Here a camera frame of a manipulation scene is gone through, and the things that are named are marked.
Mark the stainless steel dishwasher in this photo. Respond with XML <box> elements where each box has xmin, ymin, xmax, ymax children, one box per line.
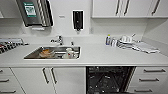
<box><xmin>85</xmin><ymin>65</ymin><xmax>137</xmax><ymax>94</ymax></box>

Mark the white cup on plate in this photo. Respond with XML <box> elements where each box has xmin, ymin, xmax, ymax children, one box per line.
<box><xmin>64</xmin><ymin>48</ymin><xmax>76</xmax><ymax>60</ymax></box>

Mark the chrome faucet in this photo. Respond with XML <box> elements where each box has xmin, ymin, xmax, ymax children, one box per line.
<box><xmin>50</xmin><ymin>35</ymin><xmax>65</xmax><ymax>47</ymax></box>

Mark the black soap dispenser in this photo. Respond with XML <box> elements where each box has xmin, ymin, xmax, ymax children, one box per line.
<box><xmin>72</xmin><ymin>9</ymin><xmax>85</xmax><ymax>32</ymax></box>

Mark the small white bottle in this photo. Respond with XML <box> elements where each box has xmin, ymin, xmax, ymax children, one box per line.
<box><xmin>111</xmin><ymin>38</ymin><xmax>117</xmax><ymax>47</ymax></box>

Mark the white two-door base cabinet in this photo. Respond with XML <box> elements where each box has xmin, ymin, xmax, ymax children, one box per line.
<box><xmin>11</xmin><ymin>66</ymin><xmax>87</xmax><ymax>94</ymax></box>

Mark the stack of white plates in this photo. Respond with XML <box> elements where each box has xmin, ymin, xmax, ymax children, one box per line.
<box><xmin>117</xmin><ymin>33</ymin><xmax>136</xmax><ymax>48</ymax></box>

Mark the steel kitchen sink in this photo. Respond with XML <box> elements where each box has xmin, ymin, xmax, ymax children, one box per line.
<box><xmin>23</xmin><ymin>45</ymin><xmax>82</xmax><ymax>61</ymax></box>

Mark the grey paper towel dispenser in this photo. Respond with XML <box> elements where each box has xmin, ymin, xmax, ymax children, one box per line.
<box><xmin>15</xmin><ymin>0</ymin><xmax>55</xmax><ymax>29</ymax></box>

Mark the white dish cloth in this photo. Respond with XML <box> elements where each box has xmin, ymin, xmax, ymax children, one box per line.
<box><xmin>131</xmin><ymin>41</ymin><xmax>161</xmax><ymax>55</ymax></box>

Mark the white drawer unit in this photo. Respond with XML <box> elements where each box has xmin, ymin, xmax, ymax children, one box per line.
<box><xmin>127</xmin><ymin>66</ymin><xmax>168</xmax><ymax>94</ymax></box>
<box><xmin>0</xmin><ymin>67</ymin><xmax>26</xmax><ymax>94</ymax></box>

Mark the small wall label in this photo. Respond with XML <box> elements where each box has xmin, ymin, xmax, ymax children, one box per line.
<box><xmin>58</xmin><ymin>14</ymin><xmax>66</xmax><ymax>19</ymax></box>

